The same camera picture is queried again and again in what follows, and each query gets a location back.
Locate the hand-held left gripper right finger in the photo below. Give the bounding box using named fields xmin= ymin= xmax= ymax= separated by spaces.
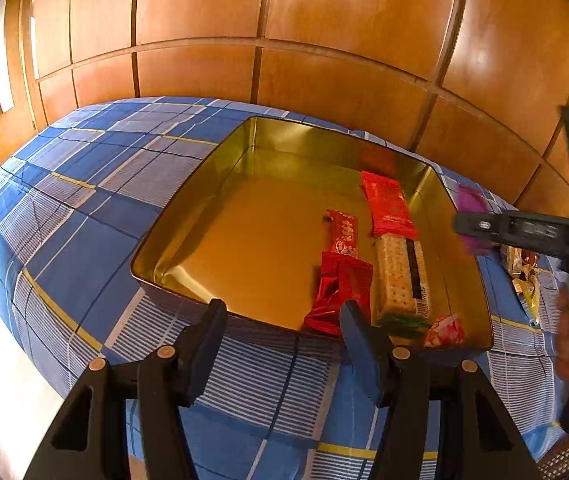
xmin=340 ymin=300 xmax=537 ymax=480

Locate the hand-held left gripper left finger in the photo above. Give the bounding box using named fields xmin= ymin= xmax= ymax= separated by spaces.
xmin=23 ymin=299 xmax=228 ymax=480

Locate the red gold-patterned snack packet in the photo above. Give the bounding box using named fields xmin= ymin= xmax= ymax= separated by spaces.
xmin=324 ymin=208 xmax=361 ymax=261

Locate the large red snack packet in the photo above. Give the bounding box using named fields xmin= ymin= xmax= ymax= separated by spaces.
xmin=361 ymin=171 xmax=419 ymax=239

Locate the pink snack packet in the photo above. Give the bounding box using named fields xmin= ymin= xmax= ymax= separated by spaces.
xmin=423 ymin=313 xmax=466 ymax=349

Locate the yellow snack packet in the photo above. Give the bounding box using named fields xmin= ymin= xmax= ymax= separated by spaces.
xmin=513 ymin=275 xmax=544 ymax=328

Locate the shiny red foil packet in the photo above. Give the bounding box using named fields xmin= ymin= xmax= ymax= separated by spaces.
xmin=304 ymin=252 xmax=374 ymax=337

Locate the white wall board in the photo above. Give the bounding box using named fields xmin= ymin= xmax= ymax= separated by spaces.
xmin=0 ymin=0 xmax=15 ymax=113

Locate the clear cracker packet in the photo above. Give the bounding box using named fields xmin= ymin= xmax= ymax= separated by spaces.
xmin=373 ymin=234 xmax=433 ymax=341

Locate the blue plaid bedsheet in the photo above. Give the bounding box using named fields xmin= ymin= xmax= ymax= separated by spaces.
xmin=0 ymin=96 xmax=569 ymax=480

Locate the purple snack packet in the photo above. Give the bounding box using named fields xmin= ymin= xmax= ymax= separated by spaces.
xmin=455 ymin=184 xmax=496 ymax=257

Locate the gold-lined metal tin box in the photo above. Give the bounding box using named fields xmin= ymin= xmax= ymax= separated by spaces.
xmin=130 ymin=116 xmax=494 ymax=351

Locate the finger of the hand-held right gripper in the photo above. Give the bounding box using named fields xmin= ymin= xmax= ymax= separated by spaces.
xmin=454 ymin=210 xmax=512 ymax=243

